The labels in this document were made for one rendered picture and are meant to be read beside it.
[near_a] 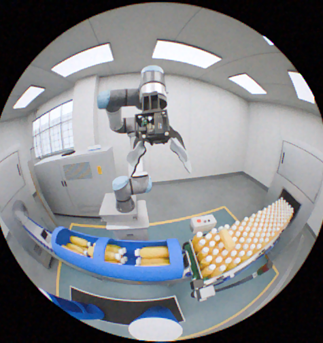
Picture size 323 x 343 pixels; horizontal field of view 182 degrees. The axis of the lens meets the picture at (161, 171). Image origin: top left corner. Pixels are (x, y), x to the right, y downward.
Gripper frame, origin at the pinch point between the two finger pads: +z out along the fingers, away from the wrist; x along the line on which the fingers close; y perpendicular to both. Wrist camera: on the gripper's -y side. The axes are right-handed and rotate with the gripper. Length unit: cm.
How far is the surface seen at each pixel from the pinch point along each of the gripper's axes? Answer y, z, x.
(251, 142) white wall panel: -360, -98, 342
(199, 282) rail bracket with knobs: -13, 68, 18
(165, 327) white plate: 24, 78, 1
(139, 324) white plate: 24, 76, -13
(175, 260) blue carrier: -13.2, 42.1, 2.8
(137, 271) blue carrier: -6.2, 46.4, -15.5
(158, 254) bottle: -22, 46, -7
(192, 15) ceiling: 20, -176, 51
